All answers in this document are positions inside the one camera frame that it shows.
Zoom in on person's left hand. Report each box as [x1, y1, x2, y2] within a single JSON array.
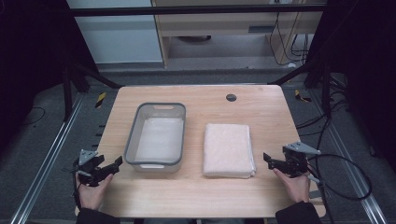
[[75, 173, 115, 211]]

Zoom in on black floor cables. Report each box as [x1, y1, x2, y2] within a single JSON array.
[[294, 77, 353, 157]]

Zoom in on hanging black cables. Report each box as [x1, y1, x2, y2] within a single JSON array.
[[268, 11, 310, 67]]

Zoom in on grey plastic basin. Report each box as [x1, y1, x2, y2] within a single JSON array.
[[123, 102, 188, 174]]

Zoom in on black horizontal frame bar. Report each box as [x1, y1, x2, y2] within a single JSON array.
[[68, 4, 327, 17]]

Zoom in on person's right hand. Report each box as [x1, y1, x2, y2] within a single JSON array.
[[273, 167, 312, 204]]

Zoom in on aluminium floor rail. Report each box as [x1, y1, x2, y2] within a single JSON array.
[[9, 92, 86, 224], [310, 89, 389, 224]]

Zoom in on yellow black hazard tape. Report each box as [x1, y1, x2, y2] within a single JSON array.
[[293, 89, 313, 104], [94, 91, 107, 109]]

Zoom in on light wooden desk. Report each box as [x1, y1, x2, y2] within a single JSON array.
[[150, 0, 326, 67]]

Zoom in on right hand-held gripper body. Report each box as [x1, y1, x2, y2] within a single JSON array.
[[279, 141, 322, 179]]

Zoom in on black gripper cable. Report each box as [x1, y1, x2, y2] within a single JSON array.
[[72, 181, 82, 210], [307, 153, 374, 224]]

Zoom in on black metal stand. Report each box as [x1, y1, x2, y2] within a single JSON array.
[[62, 60, 123, 123], [268, 57, 347, 118]]

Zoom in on black curtain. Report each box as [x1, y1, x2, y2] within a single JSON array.
[[0, 0, 99, 153], [306, 0, 396, 172]]

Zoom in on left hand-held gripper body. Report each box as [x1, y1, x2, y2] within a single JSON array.
[[73, 148, 106, 188]]

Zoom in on white cabinet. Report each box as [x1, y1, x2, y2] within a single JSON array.
[[65, 0, 164, 65]]

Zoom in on pale pink towel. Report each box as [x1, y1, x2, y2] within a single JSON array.
[[202, 122, 257, 180]]

